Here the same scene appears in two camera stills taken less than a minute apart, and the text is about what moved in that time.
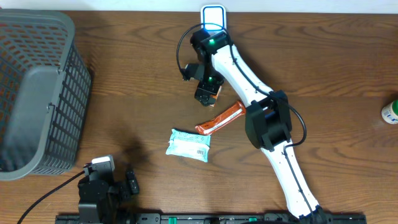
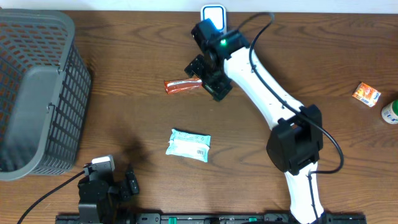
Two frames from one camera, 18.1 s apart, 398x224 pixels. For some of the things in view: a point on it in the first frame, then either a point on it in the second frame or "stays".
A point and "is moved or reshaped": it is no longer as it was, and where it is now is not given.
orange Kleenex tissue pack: x=215 y=96 is moved or reshaped
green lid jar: x=389 y=112 stays
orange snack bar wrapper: x=206 y=128 → x=177 y=85
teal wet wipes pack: x=188 y=144 stays
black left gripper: x=134 y=186 stays
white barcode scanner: x=213 y=18 stays
